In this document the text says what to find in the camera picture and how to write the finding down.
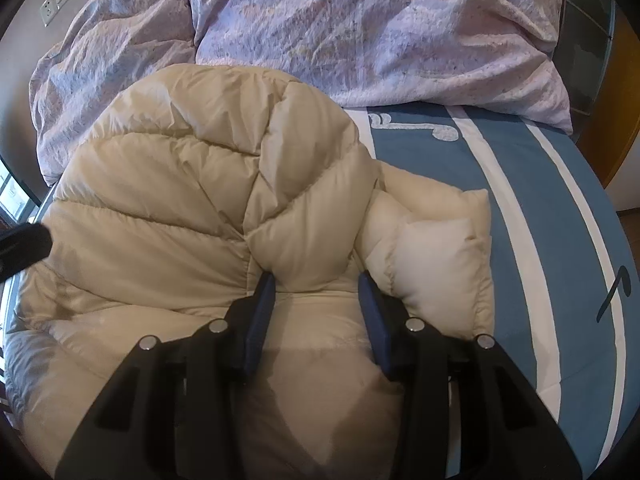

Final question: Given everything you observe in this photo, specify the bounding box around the wooden framed glass door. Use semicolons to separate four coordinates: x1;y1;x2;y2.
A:
557;0;640;191

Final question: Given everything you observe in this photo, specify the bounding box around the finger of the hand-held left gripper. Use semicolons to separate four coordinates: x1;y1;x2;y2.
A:
0;222;54;283

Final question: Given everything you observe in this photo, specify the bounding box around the lilac floral duvet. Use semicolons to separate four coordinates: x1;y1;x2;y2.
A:
29;0;573;188

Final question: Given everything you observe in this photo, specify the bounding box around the blue white striped bed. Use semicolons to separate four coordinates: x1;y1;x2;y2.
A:
345;105;640;480

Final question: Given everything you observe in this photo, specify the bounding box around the cream puffer jacket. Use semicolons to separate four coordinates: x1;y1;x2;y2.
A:
2;63;496;480

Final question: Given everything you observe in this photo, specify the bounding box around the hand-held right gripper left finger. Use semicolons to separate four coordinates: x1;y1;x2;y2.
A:
54;272;277;480

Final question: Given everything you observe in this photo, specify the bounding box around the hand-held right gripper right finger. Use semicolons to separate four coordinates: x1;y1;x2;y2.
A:
357;270;583;480

